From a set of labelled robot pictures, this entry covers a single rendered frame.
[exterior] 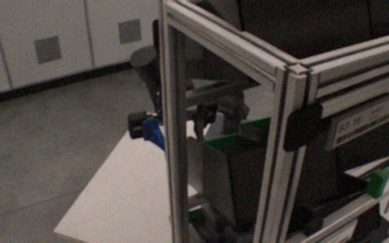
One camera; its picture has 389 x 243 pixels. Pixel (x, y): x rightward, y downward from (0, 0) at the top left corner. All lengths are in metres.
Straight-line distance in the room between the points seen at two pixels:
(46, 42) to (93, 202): 2.52
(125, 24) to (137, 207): 2.72
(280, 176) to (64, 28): 3.43
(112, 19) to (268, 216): 3.49
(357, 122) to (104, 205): 1.06
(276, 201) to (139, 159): 1.17
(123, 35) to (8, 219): 2.06
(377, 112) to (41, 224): 2.30
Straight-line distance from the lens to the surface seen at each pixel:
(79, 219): 1.26
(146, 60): 0.79
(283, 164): 0.27
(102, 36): 3.76
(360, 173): 1.31
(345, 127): 0.30
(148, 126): 0.77
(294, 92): 0.24
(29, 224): 2.53
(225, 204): 0.40
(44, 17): 3.59
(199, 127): 0.78
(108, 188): 1.33
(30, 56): 3.69
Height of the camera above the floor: 1.76
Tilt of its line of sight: 34 degrees down
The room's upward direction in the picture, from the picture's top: straight up
